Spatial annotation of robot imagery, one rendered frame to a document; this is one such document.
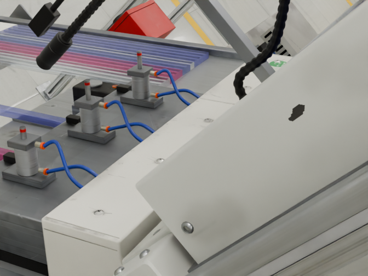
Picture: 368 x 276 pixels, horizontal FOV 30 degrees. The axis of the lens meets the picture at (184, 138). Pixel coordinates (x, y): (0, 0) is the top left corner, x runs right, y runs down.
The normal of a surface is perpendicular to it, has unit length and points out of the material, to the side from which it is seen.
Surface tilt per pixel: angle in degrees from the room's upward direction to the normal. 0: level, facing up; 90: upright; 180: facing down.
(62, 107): 46
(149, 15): 0
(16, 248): 90
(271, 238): 90
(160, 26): 0
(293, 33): 0
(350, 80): 90
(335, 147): 90
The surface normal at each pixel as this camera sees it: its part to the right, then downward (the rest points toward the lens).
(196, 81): -0.02, -0.90
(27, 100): 0.62, -0.50
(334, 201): -0.47, 0.39
